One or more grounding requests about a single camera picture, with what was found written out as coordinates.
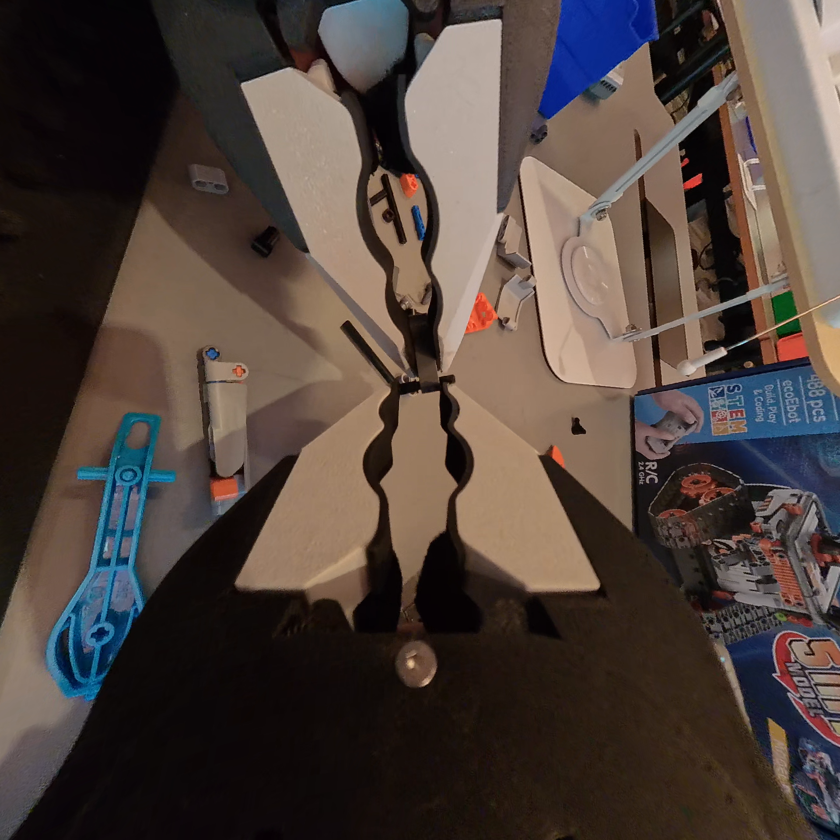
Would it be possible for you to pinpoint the blue printed cardboard box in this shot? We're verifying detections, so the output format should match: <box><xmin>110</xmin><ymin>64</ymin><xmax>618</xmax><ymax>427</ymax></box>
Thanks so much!
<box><xmin>632</xmin><ymin>357</ymin><xmax>840</xmax><ymax>840</ymax></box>

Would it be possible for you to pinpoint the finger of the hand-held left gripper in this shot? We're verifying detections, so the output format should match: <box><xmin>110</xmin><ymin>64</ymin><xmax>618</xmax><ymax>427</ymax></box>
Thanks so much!
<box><xmin>404</xmin><ymin>18</ymin><xmax>506</xmax><ymax>373</ymax></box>
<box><xmin>240</xmin><ymin>64</ymin><xmax>409</xmax><ymax>379</ymax></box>

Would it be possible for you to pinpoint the white tethered cord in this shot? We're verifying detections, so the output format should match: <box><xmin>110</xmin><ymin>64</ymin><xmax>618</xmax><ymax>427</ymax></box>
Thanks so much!
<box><xmin>677</xmin><ymin>305</ymin><xmax>840</xmax><ymax>377</ymax></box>

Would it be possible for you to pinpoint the black long axle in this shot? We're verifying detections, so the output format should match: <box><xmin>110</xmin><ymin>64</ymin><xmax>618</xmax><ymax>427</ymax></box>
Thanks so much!
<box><xmin>379</xmin><ymin>172</ymin><xmax>409</xmax><ymax>245</ymax></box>
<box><xmin>339</xmin><ymin>320</ymin><xmax>400</xmax><ymax>383</ymax></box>

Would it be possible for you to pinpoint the blue bin with white label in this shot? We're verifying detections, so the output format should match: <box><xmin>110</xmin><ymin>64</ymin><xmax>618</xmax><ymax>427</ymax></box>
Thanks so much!
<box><xmin>538</xmin><ymin>0</ymin><xmax>659</xmax><ymax>120</ymax></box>

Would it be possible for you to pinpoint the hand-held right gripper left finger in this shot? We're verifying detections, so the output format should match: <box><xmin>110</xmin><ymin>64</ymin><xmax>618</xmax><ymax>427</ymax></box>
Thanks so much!
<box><xmin>234</xmin><ymin>386</ymin><xmax>404</xmax><ymax>606</ymax></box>

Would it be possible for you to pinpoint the white stand with wooden tray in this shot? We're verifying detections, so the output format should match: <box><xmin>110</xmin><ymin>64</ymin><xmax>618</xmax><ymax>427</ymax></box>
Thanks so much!
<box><xmin>518</xmin><ymin>0</ymin><xmax>840</xmax><ymax>395</ymax></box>

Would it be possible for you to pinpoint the light blue separator tool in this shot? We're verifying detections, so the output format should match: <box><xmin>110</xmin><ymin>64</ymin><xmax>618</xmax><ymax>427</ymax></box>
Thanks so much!
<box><xmin>45</xmin><ymin>412</ymin><xmax>178</xmax><ymax>702</ymax></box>

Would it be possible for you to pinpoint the black studded foam mat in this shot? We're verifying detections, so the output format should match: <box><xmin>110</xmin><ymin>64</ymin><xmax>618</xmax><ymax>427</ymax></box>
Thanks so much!
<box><xmin>0</xmin><ymin>0</ymin><xmax>179</xmax><ymax>618</ymax></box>

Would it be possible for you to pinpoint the grey toy actuator assembly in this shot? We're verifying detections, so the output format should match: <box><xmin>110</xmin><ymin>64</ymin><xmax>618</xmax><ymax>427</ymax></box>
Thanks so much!
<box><xmin>198</xmin><ymin>345</ymin><xmax>252</xmax><ymax>517</ymax></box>

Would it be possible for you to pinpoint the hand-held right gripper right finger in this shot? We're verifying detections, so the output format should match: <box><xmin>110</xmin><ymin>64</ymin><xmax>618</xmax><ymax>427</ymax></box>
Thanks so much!
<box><xmin>440</xmin><ymin>382</ymin><xmax>602</xmax><ymax>609</ymax></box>

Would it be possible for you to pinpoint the light grey curved panel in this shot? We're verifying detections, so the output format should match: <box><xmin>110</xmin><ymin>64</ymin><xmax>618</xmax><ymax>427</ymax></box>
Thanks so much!
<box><xmin>495</xmin><ymin>213</ymin><xmax>532</xmax><ymax>270</ymax></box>
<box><xmin>493</xmin><ymin>272</ymin><xmax>539</xmax><ymax>331</ymax></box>

